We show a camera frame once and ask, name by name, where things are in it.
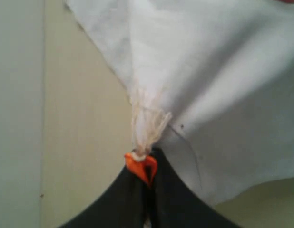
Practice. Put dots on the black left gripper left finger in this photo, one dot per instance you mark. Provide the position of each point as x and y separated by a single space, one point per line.
122 205

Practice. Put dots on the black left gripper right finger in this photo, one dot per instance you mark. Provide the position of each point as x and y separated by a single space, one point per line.
175 205

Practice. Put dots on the orange clothing tag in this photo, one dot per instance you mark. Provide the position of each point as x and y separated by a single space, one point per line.
144 168

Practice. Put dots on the white t-shirt red lettering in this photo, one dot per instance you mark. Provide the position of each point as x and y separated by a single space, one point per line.
224 69

